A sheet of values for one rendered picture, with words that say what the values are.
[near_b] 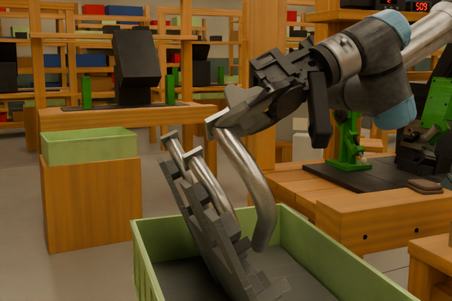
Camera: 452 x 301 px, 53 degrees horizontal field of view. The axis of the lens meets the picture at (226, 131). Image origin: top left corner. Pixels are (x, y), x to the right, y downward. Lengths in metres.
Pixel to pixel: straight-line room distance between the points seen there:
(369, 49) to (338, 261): 0.48
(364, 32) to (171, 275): 0.70
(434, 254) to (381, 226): 0.23
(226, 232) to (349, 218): 0.83
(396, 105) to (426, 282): 0.70
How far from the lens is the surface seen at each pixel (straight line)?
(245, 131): 0.70
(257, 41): 1.86
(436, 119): 1.97
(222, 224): 0.64
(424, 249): 1.37
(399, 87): 0.80
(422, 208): 1.62
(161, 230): 1.18
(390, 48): 0.79
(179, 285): 1.09
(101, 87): 8.33
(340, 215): 1.42
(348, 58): 0.74
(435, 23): 1.06
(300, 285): 1.10
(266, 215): 0.66
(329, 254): 1.07
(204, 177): 0.82
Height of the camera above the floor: 1.37
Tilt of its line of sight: 10 degrees down
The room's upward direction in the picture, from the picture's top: straight up
